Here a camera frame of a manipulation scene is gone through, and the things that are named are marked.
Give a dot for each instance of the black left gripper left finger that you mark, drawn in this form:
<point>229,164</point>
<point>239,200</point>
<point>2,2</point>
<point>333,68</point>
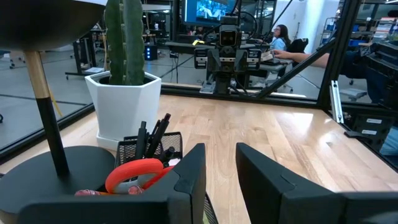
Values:
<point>186,202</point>

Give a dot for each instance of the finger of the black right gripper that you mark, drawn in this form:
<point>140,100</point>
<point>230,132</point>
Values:
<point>215,62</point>
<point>241,62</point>

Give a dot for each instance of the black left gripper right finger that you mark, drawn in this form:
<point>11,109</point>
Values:
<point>267,199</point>

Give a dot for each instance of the pink sticky note pad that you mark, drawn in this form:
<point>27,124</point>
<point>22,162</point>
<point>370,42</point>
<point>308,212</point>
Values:
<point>174,161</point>

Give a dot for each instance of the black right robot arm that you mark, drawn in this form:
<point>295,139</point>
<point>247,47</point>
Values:
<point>224,82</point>

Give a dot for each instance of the black office chair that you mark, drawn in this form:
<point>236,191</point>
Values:
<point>297,45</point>

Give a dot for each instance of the black mesh desk organizer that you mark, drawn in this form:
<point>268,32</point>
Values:
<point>174,141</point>

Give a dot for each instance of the person's hand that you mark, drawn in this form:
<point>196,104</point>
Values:
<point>281,54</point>

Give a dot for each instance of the person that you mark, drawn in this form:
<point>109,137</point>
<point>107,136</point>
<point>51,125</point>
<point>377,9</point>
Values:
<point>311,59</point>
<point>280,43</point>

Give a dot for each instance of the large display screen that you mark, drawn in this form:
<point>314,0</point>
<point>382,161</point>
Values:
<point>205,11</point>

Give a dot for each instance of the black tower blue lights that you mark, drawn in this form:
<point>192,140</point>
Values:
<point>150,53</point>

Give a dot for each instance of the green columnar cactus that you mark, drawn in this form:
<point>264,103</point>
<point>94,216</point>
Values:
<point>124,40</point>

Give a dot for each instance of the white hexagonal plant pot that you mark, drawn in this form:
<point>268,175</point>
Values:
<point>124,109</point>

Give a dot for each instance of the black table edge clamp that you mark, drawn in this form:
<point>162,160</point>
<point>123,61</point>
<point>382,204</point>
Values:
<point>354,134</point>

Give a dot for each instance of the black rolling table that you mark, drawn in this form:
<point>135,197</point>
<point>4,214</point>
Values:
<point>84,49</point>

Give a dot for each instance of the black labelled controller box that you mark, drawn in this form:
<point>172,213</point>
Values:
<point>385,127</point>

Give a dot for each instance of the white globe table lamp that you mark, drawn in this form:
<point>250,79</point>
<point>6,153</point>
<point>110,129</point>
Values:
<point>49,124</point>

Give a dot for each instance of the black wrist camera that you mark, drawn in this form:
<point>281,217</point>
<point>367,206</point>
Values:
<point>230,35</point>

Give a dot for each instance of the silver aluminium bracket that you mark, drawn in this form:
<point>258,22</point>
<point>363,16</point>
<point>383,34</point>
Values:
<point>336,102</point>

